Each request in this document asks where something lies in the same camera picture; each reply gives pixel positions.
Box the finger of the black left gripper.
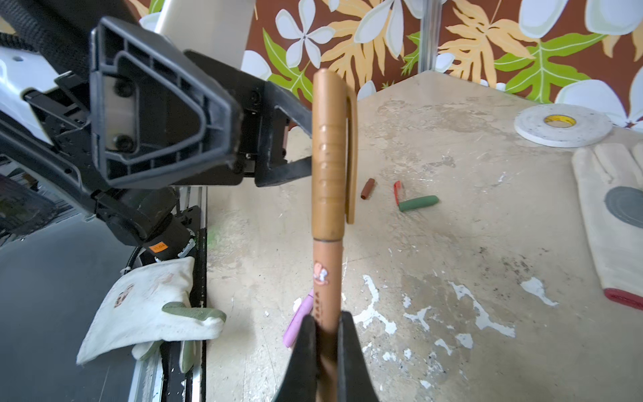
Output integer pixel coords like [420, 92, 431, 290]
[183, 50, 312, 188]

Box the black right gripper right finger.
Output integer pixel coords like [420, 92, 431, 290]
[338, 311, 379, 402]

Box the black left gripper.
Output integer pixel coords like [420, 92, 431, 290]
[23, 17, 243, 201]

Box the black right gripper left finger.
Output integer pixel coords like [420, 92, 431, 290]
[273, 315, 317, 402]

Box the dark red marker cap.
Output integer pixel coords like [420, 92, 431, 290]
[360, 178, 376, 200]

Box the red pen cap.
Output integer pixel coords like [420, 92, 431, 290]
[394, 180, 405, 206]

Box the dark green pen cap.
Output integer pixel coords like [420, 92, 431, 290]
[399, 195, 440, 213]

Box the brown pen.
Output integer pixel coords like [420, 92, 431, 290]
[312, 240, 343, 401]

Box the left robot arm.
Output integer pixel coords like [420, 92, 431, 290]
[1, 1, 311, 261]

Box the pink pen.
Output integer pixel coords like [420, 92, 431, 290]
[282, 291, 314, 348]

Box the white green glove front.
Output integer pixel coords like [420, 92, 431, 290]
[76, 256, 227, 374]

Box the white tape roll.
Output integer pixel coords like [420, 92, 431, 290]
[514, 104, 613, 148]

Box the beige work glove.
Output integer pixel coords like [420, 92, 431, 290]
[572, 142, 642, 310]

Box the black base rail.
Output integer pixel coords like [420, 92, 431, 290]
[160, 185, 208, 402]

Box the aluminium frame post left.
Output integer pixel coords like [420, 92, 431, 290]
[418, 0, 443, 73]

